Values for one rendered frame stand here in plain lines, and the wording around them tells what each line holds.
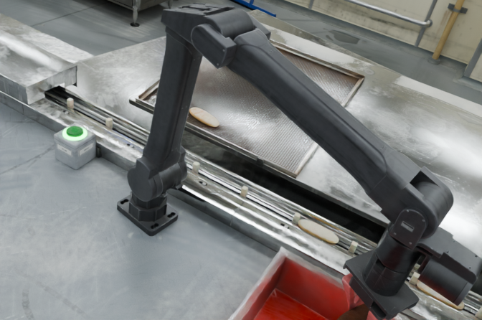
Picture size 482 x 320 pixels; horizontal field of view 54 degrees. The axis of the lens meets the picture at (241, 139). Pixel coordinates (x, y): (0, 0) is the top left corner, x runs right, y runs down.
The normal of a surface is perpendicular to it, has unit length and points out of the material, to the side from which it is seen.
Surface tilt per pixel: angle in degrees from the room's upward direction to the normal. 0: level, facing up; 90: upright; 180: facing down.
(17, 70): 0
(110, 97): 0
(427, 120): 10
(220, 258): 0
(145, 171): 90
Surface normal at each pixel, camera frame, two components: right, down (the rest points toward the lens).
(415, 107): 0.08, -0.71
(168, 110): -0.58, 0.40
